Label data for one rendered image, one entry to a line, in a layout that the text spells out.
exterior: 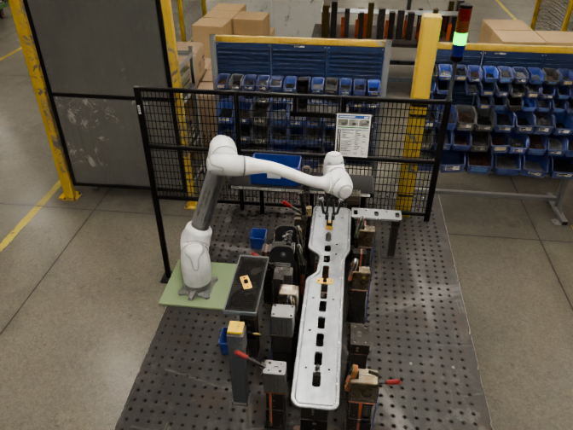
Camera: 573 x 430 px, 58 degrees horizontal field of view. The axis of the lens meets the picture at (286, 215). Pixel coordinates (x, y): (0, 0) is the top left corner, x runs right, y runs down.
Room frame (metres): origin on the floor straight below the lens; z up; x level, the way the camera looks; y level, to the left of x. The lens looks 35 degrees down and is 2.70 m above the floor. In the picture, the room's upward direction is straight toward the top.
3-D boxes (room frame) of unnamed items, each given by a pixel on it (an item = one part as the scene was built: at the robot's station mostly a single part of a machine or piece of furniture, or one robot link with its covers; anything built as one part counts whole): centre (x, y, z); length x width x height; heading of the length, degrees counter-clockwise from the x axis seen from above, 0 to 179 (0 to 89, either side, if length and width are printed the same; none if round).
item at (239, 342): (1.46, 0.20, 0.92); 0.08 x 0.08 x 0.44; 83
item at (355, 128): (2.90, -0.41, 1.30); 0.23 x 0.02 x 0.31; 83
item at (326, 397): (1.88, -0.19, 1.00); 1.38 x 0.22 x 0.02; 173
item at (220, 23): (6.93, 0.65, 0.52); 1.20 x 0.80 x 1.05; 170
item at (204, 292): (2.16, 0.50, 0.74); 0.22 x 0.18 x 0.06; 169
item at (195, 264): (2.20, 0.50, 0.88); 0.18 x 0.16 x 0.22; 11
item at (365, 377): (1.30, -0.30, 0.88); 0.15 x 0.11 x 0.36; 83
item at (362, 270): (1.94, -0.37, 0.87); 0.12 x 0.09 x 0.35; 83
